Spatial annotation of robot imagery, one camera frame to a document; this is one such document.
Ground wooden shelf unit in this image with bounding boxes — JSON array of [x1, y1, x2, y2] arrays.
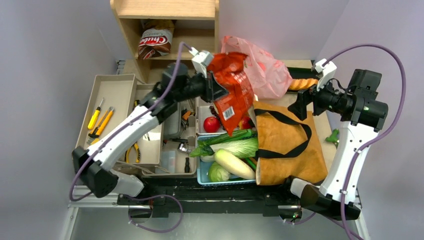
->
[[109, 0, 221, 88]]

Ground white daikon radish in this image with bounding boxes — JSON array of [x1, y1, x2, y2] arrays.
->
[[214, 149, 256, 180]]

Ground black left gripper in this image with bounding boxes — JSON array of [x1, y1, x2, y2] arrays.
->
[[174, 68, 229, 103]]

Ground yellow screwdriver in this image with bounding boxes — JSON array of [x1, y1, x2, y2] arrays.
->
[[87, 97, 105, 130]]

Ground brown Trader Joe's bag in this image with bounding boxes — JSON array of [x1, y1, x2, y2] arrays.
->
[[253, 101, 328, 186]]

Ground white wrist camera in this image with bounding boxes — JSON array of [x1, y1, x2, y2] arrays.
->
[[311, 58, 337, 92], [189, 47, 214, 79]]

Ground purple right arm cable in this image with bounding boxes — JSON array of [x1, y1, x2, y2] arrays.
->
[[284, 43, 407, 240]]

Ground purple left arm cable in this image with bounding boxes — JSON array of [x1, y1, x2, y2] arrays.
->
[[68, 41, 194, 233]]

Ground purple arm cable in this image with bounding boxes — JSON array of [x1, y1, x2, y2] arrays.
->
[[68, 41, 194, 233], [284, 43, 407, 240]]

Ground yellow handled pliers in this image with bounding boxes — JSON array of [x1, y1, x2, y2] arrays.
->
[[124, 142, 141, 164]]

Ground golden baguette bread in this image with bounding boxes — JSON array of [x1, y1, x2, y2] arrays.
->
[[288, 78, 319, 91]]

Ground green cucumber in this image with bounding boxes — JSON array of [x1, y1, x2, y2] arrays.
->
[[197, 129, 256, 146]]

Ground black tray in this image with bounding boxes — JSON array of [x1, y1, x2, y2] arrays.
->
[[287, 67, 319, 80]]

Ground small green plastic clip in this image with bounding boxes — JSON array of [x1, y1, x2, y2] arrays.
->
[[325, 128, 340, 146]]

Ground red snack packet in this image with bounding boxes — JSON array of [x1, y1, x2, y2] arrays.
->
[[207, 51, 254, 136]]

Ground orange hex key set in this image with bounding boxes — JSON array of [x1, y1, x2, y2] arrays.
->
[[181, 110, 194, 121]]

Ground blue perforated basket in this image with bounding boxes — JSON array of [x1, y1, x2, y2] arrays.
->
[[196, 134, 259, 186]]

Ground orange utility knife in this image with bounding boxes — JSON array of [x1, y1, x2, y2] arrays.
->
[[88, 106, 115, 139]]

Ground Chubs snack bag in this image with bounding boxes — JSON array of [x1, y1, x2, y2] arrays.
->
[[138, 19, 175, 60]]

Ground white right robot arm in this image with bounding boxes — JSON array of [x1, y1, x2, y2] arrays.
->
[[280, 69, 389, 221]]

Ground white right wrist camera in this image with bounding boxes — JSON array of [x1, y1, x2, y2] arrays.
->
[[311, 58, 337, 92]]

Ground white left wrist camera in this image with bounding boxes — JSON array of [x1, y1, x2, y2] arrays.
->
[[189, 47, 214, 79]]

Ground red yellow apple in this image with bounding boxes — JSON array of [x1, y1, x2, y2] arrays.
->
[[238, 116, 255, 130]]

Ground small black screwdriver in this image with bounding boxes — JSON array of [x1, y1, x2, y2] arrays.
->
[[184, 157, 191, 173]]

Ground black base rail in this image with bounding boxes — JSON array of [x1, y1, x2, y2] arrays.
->
[[69, 177, 362, 220]]

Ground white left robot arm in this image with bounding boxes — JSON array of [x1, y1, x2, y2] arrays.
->
[[72, 62, 229, 205]]

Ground beige toolbox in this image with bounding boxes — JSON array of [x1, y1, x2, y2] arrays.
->
[[131, 102, 197, 178]]

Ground clear small parts box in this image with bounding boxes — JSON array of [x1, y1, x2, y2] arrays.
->
[[160, 150, 176, 174]]

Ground pink plastic grocery bag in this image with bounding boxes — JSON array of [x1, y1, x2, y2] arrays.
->
[[221, 36, 293, 99]]

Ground green leafy vegetable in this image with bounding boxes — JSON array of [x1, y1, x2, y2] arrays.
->
[[189, 145, 214, 158]]

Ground white perforated basket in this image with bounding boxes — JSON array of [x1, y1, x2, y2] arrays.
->
[[195, 97, 226, 136]]

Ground grey plastic case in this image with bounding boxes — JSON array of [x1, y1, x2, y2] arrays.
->
[[162, 110, 182, 139]]

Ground green napa cabbage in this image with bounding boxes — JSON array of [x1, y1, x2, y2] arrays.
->
[[210, 137, 259, 159]]

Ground beige toolbox tray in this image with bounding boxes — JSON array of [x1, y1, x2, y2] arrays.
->
[[76, 74, 154, 148]]

